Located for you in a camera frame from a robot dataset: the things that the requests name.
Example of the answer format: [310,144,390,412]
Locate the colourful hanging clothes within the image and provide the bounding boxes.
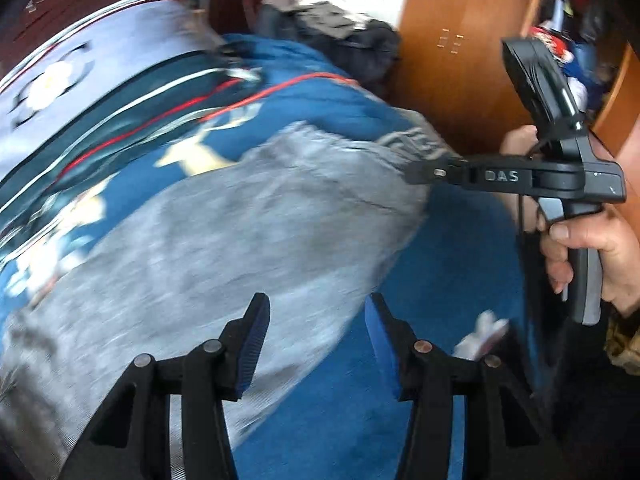
[530,0,623,121]

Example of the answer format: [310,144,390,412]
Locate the dark clothes pile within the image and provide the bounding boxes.
[255,0,402,106]

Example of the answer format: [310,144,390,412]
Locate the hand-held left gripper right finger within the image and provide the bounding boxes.
[365,292,566,480]

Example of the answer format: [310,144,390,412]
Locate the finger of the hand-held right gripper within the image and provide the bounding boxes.
[407,156,471,187]

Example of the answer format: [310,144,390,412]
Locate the grey denim pants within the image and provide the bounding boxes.
[0,122,453,466]

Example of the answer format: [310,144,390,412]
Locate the white grey garment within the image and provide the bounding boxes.
[294,0,372,37]

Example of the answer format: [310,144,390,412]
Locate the blue deer print blanket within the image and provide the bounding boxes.
[0,35,546,480]

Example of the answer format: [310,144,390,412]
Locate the brown wooden wardrobe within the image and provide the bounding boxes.
[390,0,640,171]

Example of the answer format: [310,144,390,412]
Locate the person's black trouser leg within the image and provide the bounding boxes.
[520,310,640,480]

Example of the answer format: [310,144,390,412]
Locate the purple striped pillow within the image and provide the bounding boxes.
[0,0,266,221]

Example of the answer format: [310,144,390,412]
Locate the person's right hand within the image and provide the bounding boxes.
[541,209,640,317]

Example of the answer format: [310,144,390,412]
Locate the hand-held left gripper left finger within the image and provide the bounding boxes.
[60,292,271,480]

